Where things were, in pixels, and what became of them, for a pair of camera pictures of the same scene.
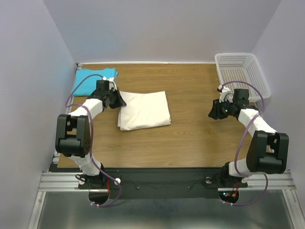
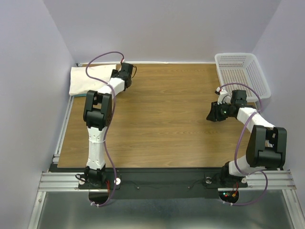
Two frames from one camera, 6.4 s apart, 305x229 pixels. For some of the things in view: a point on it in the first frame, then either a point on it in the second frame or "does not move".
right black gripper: [215, 112] does not move
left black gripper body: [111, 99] -> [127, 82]
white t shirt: [143, 110] -> [81, 84]
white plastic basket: [233, 67] does not move
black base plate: [164, 183] does not move
